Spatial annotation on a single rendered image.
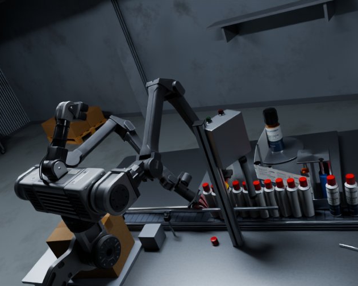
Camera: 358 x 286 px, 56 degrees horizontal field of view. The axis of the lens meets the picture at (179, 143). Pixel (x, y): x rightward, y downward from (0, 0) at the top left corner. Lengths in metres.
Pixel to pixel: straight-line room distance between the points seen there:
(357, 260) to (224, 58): 3.95
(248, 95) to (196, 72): 0.88
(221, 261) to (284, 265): 0.29
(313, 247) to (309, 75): 3.42
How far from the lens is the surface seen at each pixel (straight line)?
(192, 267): 1.71
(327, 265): 1.58
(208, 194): 1.74
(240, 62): 5.03
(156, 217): 2.01
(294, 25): 4.66
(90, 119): 6.56
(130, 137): 1.83
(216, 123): 1.37
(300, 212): 1.70
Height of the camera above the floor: 2.02
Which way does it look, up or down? 25 degrees down
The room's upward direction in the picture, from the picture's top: 20 degrees counter-clockwise
